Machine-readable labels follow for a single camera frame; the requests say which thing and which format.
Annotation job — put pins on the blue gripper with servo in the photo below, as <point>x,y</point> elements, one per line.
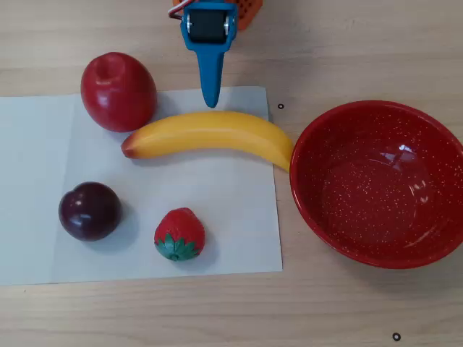
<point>207,25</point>

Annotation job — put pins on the yellow plastic banana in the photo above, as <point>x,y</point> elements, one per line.
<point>202,133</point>

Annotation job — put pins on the red speckled enamel bowl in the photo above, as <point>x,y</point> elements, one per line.
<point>376,202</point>

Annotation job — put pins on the red plastic apple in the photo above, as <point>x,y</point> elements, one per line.
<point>115,97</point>

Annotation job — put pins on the red plastic strawberry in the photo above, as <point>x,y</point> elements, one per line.
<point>179,226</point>

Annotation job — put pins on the dark purple plastic plum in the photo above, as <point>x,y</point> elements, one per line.
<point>88,213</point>

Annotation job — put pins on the white paper sheet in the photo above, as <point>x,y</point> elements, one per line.
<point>36,180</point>

